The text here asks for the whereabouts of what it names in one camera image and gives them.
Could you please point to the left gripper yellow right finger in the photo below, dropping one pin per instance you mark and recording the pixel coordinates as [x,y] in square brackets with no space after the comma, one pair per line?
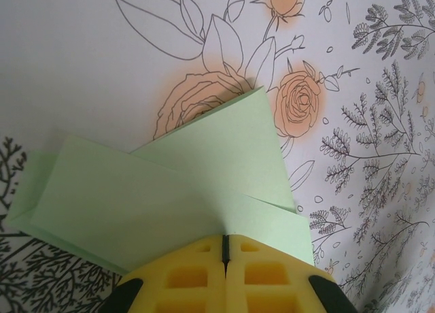
[299,292]

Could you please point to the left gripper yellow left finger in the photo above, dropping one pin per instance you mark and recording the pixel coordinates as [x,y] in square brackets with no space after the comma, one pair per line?
[159,302]

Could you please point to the floral patterned table cover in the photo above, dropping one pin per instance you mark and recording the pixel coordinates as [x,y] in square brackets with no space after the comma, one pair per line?
[85,54]

